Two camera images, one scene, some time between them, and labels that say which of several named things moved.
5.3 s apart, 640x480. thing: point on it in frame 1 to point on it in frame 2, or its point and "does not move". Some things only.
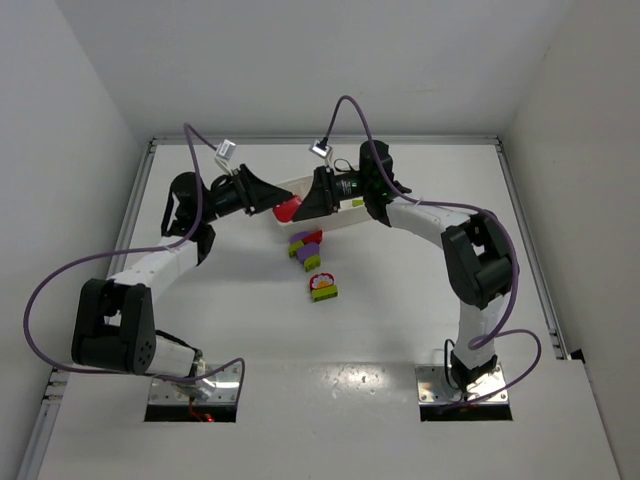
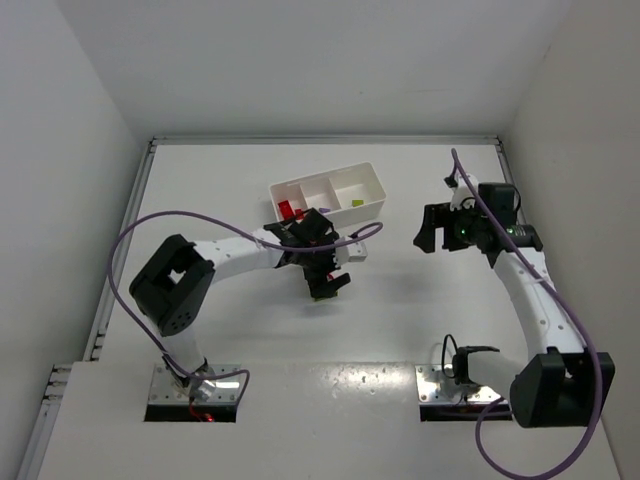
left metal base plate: x=216 y=387 does not move
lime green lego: x=324 y=293 does not move
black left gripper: x=248 y=189 to x=316 y=270
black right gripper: x=326 y=189 to x=447 y=228
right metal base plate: x=434 y=386 does not move
